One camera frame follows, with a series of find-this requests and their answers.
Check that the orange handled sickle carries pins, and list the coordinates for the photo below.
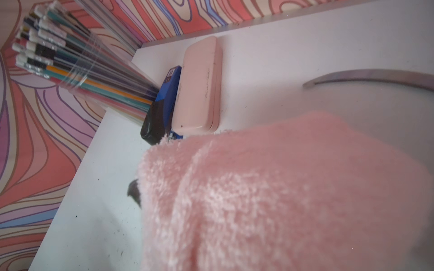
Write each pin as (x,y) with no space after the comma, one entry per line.
(406,78)

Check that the wooden handled sickle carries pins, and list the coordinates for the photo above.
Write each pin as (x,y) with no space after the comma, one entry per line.
(134,193)

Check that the blue black stapler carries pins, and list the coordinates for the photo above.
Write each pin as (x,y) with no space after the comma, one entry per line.
(158,122)

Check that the pencil cup on table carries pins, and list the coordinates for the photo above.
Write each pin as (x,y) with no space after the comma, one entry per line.
(54,45)

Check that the pink terry rag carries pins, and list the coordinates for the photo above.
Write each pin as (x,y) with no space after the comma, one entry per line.
(305,194)

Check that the pink eraser block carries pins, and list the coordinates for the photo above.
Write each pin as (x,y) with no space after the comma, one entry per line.
(197,106)

